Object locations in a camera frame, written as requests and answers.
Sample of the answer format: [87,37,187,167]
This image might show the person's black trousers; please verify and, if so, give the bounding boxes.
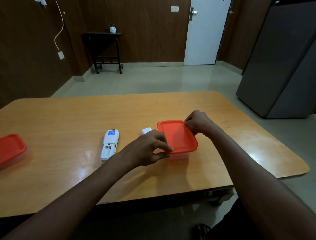
[210,197,264,240]

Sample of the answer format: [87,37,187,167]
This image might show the person's right hand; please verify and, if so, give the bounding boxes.
[184,110,219,137]

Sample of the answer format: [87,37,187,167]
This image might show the white door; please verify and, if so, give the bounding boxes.
[184,0,232,66]

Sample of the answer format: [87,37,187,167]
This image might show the person's right forearm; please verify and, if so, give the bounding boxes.
[204,127,316,240]

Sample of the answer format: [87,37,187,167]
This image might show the white remote control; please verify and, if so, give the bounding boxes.
[100,129,120,165]

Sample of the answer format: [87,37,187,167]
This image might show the white hanging cable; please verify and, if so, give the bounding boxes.
[53,0,65,51]

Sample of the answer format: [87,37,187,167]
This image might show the person's left hand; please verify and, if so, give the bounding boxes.
[118,130,174,168]

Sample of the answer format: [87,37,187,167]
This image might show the black wooden side table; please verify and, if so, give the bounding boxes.
[82,31,123,75]

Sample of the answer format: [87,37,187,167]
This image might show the person's left forearm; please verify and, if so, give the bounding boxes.
[0,154,139,240]

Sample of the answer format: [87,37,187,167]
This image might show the grey refrigerator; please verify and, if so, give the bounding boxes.
[236,0,316,119]

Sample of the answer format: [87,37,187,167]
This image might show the red lidded plastic container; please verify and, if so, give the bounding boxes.
[0,133,28,171]

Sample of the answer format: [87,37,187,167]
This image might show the clear plastic food container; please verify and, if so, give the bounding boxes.
[164,152,191,161]

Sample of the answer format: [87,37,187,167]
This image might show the red plastic container lid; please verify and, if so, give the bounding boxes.
[157,120,198,155]

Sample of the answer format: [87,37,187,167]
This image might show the black table leg frame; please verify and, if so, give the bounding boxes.
[204,187,234,207]

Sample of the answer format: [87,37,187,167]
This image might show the person's sandal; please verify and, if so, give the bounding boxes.
[192,223,212,240]

